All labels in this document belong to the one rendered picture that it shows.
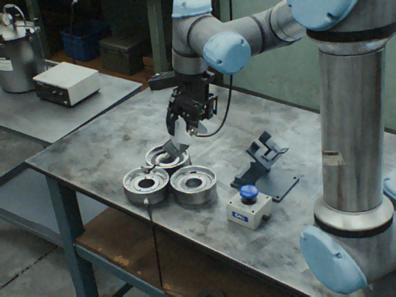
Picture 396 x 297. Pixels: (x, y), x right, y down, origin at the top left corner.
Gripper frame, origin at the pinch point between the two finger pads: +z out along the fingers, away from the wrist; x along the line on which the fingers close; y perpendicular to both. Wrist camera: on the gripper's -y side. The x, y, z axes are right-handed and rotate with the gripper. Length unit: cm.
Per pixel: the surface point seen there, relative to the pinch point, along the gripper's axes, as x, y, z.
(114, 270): -15.0, -10.1, 39.8
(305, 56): 155, -46, 59
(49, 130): 7, -61, 30
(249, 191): -5.3, 22.7, -0.8
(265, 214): -3.8, 26.3, 4.6
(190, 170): -1.2, 3.9, 6.1
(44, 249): 9, -79, 101
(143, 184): -9.9, -3.0, 8.7
